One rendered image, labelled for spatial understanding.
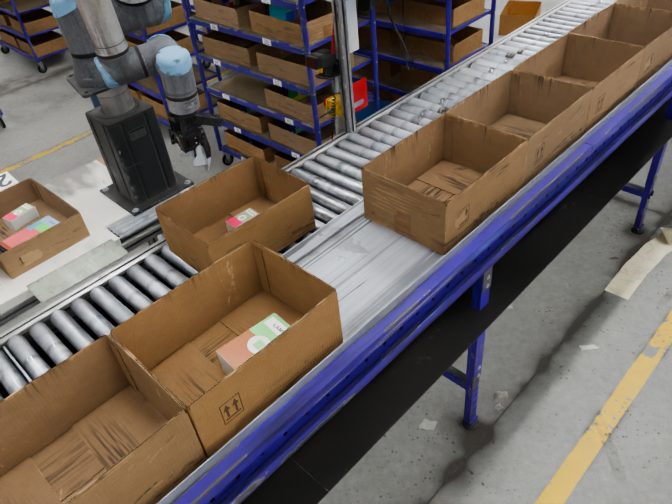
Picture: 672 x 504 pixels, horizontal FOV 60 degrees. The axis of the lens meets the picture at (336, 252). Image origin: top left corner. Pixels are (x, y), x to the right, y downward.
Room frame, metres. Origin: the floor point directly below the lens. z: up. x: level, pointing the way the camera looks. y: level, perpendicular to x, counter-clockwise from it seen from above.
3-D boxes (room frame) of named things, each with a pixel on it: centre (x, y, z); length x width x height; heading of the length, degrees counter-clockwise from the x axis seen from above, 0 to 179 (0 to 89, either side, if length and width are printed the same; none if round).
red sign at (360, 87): (2.25, -0.15, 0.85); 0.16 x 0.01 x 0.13; 132
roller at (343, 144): (1.92, -0.24, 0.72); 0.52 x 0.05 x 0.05; 42
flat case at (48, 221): (1.62, 1.00, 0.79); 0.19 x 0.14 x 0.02; 137
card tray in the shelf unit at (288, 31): (2.91, 0.04, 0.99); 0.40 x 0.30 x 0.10; 38
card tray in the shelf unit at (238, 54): (3.26, 0.35, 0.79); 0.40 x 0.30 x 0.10; 43
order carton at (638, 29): (2.19, -1.22, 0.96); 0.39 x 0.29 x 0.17; 131
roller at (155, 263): (1.32, 0.44, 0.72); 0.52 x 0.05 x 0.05; 42
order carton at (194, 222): (1.52, 0.30, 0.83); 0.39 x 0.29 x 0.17; 130
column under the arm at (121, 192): (1.91, 0.68, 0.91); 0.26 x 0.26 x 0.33; 41
